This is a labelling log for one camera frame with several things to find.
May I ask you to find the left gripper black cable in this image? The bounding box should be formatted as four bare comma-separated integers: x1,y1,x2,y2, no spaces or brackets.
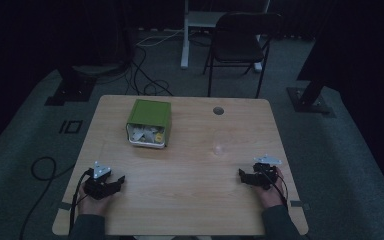
68,168,95,235

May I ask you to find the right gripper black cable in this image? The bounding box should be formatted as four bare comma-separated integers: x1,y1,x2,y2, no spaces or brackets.
260,165,290,208

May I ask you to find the pile of paper scraps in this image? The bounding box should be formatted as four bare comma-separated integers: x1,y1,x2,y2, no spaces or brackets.
129,124,165,144

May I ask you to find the tangle of black floor cables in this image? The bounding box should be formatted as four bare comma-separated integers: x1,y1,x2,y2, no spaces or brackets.
96,44,175,98

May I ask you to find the clear plastic cup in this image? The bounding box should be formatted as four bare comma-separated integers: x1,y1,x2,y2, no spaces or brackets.
211,129,230,156

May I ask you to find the green bin with white rim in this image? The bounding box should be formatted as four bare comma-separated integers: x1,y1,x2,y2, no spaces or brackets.
125,98,173,150

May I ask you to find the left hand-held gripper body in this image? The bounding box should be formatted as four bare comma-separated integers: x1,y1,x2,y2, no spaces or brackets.
83,161,121,201

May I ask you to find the person's left hand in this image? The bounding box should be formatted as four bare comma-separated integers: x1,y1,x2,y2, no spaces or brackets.
77,178,116,218

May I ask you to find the black floor cable loop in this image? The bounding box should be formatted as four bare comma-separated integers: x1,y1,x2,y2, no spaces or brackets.
19,155,77,240

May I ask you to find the white floor cable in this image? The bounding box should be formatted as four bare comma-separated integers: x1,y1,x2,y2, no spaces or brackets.
135,28,185,48

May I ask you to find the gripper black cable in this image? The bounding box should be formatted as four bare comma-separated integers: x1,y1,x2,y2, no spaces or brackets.
68,168,95,235
260,165,290,208

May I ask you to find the person's right hand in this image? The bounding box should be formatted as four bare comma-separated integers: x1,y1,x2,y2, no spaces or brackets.
255,166,286,210

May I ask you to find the white desk frame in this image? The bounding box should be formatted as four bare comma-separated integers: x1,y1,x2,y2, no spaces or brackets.
180,0,272,73

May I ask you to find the black folding chair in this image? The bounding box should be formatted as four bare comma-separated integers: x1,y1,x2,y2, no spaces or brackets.
202,12,283,99

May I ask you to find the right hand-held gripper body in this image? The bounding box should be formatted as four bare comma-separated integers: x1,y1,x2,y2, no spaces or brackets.
250,154,283,191

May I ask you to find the black stand base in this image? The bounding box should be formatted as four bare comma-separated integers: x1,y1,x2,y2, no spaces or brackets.
44,65,98,107
286,77,336,118

